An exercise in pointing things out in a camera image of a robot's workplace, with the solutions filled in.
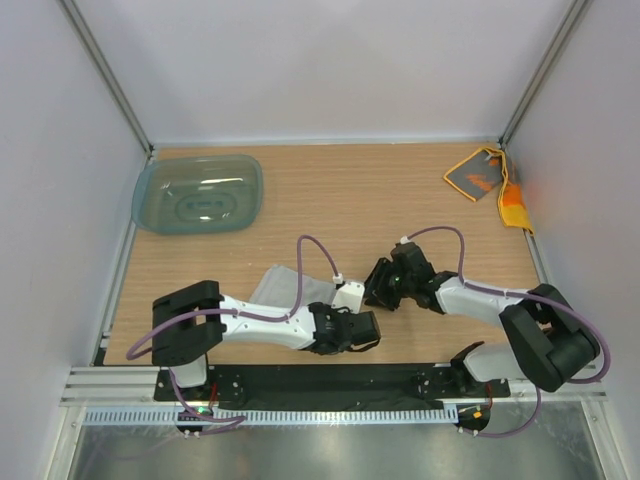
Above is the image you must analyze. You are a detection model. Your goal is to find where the grey panda towel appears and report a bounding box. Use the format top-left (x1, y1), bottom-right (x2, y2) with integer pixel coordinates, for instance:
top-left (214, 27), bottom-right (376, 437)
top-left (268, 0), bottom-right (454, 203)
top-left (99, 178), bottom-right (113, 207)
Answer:
top-left (248, 265), bottom-right (364, 310)

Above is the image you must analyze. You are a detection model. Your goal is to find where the grey orange towel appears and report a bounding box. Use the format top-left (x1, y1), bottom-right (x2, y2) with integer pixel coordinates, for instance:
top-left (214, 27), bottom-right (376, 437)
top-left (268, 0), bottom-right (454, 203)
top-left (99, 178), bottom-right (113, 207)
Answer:
top-left (443, 147), bottom-right (534, 235)

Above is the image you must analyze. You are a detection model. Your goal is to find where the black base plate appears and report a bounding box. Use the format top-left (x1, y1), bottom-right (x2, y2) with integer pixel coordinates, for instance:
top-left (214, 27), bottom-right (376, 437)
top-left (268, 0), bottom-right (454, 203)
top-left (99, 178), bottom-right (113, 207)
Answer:
top-left (180, 363), bottom-right (510, 402)

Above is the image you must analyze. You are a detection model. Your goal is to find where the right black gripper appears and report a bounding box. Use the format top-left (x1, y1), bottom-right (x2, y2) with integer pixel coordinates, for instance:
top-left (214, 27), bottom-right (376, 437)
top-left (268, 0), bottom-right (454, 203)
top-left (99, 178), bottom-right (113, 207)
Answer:
top-left (363, 257), bottom-right (415, 311)

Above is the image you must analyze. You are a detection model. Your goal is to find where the teal plastic container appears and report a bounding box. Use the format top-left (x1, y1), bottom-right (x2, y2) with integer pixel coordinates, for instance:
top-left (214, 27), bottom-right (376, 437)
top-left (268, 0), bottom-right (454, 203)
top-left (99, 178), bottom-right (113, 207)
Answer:
top-left (131, 154), bottom-right (264, 235)

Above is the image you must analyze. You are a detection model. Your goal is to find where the aluminium rail frame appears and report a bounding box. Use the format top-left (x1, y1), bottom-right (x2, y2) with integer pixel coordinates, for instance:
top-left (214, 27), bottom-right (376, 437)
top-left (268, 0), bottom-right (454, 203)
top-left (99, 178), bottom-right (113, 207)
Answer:
top-left (59, 0), bottom-right (640, 480)

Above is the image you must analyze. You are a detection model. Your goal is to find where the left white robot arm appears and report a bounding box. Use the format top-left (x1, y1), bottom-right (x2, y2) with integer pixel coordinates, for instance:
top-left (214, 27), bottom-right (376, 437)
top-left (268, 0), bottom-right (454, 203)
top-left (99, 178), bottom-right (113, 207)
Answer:
top-left (151, 280), bottom-right (381, 400)

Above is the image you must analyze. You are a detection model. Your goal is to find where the white slotted cable duct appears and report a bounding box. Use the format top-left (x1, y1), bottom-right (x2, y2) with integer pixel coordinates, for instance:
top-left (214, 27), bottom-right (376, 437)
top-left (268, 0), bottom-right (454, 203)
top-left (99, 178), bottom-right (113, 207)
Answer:
top-left (83, 405), bottom-right (458, 427)

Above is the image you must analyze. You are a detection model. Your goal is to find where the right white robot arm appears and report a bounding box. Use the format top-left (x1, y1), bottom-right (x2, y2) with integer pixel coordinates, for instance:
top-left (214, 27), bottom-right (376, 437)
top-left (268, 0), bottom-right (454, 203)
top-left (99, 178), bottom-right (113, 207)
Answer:
top-left (364, 242), bottom-right (602, 396)

